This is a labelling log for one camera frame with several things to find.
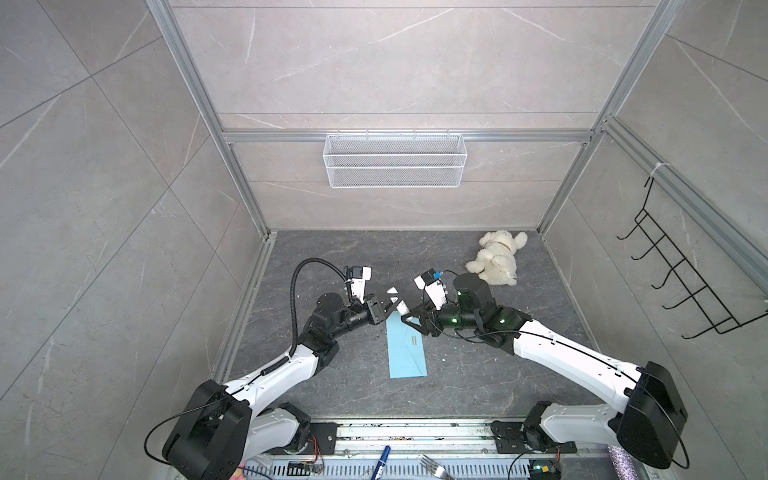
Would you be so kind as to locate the silver fork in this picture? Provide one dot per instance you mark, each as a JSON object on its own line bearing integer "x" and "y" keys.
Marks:
{"x": 435, "y": 469}

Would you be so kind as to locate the white glue stick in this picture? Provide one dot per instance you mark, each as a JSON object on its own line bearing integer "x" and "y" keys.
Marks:
{"x": 397, "y": 302}

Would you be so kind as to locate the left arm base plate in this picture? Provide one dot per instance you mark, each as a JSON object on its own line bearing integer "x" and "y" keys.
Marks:
{"x": 312, "y": 436}

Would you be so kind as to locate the light blue envelope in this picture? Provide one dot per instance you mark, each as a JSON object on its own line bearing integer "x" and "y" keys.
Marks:
{"x": 406, "y": 356}

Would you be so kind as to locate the black wire hook rack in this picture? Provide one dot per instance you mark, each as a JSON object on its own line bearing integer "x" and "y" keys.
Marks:
{"x": 697, "y": 290}

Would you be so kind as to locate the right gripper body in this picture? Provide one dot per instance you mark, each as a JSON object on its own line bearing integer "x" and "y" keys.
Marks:
{"x": 438, "y": 320}

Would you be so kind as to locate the glitter pink microphone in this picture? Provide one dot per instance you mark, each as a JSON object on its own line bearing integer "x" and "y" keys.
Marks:
{"x": 623, "y": 464}

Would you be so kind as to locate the white plush teddy bear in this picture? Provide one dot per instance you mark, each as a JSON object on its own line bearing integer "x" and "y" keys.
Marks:
{"x": 495, "y": 262}

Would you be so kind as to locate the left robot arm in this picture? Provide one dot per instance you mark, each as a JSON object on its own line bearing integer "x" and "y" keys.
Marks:
{"x": 223, "y": 425}

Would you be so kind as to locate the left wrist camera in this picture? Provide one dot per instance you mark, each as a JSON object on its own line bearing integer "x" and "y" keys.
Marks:
{"x": 356, "y": 279}

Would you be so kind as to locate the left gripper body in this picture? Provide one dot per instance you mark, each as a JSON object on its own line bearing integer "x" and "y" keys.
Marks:
{"x": 375, "y": 316}

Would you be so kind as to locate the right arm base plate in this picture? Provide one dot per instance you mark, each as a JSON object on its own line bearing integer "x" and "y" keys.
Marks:
{"x": 516, "y": 438}

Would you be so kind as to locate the blue marker pen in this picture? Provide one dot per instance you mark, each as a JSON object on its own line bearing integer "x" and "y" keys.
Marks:
{"x": 381, "y": 463}

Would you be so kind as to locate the white wire mesh basket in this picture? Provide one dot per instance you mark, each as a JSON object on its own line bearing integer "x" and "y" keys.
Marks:
{"x": 358, "y": 161}

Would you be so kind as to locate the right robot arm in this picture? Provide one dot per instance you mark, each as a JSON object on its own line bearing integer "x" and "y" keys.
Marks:
{"x": 640, "y": 408}

